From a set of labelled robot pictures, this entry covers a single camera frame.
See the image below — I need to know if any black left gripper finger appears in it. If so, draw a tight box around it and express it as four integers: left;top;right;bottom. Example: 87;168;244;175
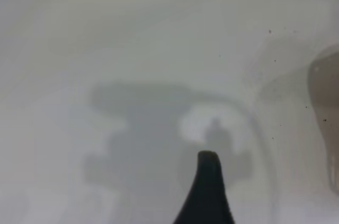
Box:
172;150;236;224

